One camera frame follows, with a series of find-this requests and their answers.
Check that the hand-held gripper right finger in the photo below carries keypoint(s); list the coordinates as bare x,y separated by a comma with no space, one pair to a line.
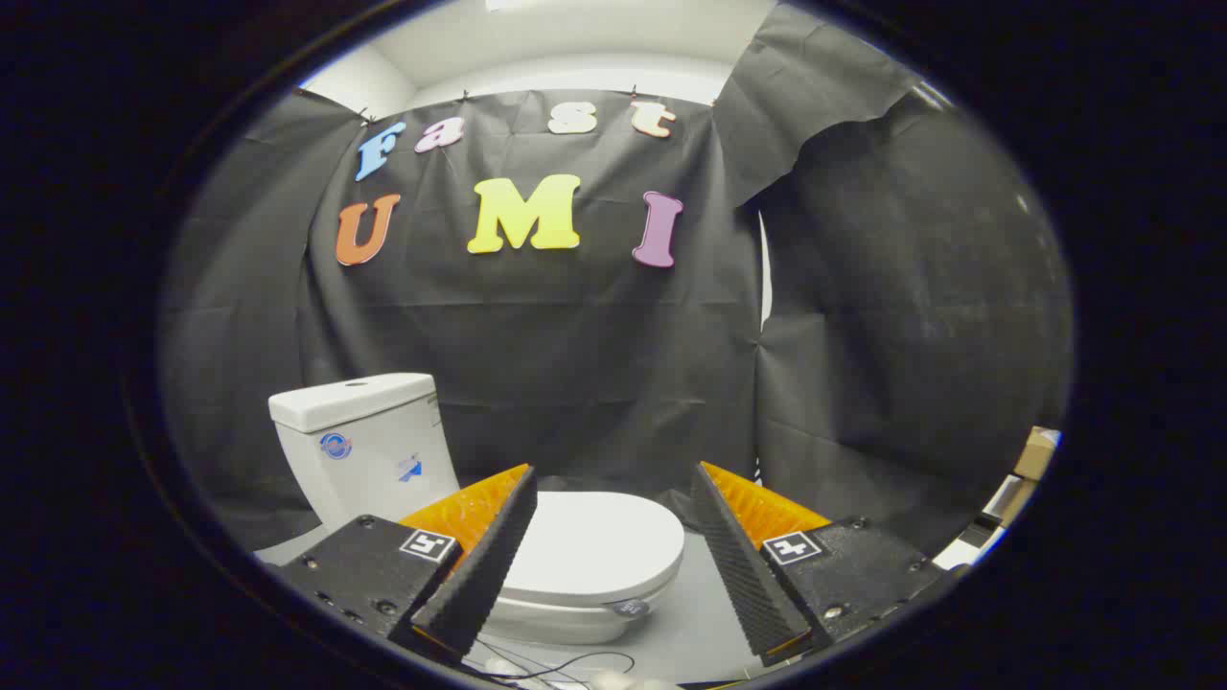
738,565

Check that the white toilet tank lid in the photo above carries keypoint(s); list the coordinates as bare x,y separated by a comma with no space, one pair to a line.
345,401

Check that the small white device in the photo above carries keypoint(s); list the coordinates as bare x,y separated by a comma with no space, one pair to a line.
623,681

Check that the black backdrop cloth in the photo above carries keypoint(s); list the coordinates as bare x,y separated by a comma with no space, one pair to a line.
575,335

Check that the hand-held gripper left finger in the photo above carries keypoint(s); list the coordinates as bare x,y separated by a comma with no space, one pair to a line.
489,565

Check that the cardboard box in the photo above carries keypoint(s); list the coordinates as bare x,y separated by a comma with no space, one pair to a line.
1035,455

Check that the white toilet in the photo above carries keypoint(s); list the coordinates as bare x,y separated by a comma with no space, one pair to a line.
374,479

